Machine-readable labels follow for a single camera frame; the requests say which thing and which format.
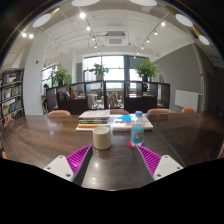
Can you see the round pendant lamp centre left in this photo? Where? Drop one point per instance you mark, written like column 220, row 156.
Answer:
column 81, row 3

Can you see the orange chair back left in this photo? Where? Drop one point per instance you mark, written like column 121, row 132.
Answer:
column 59, row 113

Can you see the potted green plant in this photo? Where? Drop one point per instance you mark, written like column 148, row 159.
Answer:
column 60, row 75
column 146, row 70
column 99, row 71

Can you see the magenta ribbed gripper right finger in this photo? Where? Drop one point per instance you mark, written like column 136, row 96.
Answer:
column 154, row 166

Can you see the left potted green plant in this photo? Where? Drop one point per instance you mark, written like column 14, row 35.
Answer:
column 60, row 75

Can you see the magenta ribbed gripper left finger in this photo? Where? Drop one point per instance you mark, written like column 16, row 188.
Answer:
column 72, row 167

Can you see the stack of books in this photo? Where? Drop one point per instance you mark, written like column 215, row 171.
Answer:
column 91, row 119

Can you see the low dark shelf unit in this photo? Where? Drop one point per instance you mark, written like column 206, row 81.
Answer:
column 98, row 95

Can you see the orange chair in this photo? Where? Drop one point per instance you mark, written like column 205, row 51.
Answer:
column 159, row 111
column 188, row 110
column 59, row 113
column 118, row 111

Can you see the round pendant lamp far left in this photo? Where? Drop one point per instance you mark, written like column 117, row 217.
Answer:
column 43, row 19

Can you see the orange chair back middle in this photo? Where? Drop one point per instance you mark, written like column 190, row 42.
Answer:
column 118, row 111

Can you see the middle potted green plant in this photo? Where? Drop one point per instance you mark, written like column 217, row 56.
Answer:
column 99, row 71

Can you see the white wall radiator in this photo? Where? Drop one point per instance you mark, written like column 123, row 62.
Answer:
column 186, row 99

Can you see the right potted green plant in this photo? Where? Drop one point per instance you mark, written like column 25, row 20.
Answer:
column 146, row 70

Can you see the round pendant lamp far right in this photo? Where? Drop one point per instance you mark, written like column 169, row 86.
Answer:
column 200, row 35

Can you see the round pendant lamp centre right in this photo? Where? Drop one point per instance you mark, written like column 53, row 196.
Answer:
column 179, row 17

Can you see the orange chair far right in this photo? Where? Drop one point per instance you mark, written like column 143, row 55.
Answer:
column 188, row 110

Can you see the red round coaster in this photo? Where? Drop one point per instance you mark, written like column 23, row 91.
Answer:
column 129, row 145

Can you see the round pendant lamp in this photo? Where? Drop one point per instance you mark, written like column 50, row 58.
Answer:
column 179, row 17
column 81, row 3
column 149, row 3
column 200, row 35
column 43, row 19

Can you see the tall bookshelf with books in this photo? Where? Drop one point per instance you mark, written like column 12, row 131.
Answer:
column 11, row 94

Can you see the ceiling air conditioner vent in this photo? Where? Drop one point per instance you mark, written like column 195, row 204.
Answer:
column 115, row 38

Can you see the orange chair back right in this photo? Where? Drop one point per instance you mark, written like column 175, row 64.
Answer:
column 159, row 111

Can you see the clear plastic water bottle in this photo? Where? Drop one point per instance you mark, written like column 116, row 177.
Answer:
column 137, row 129

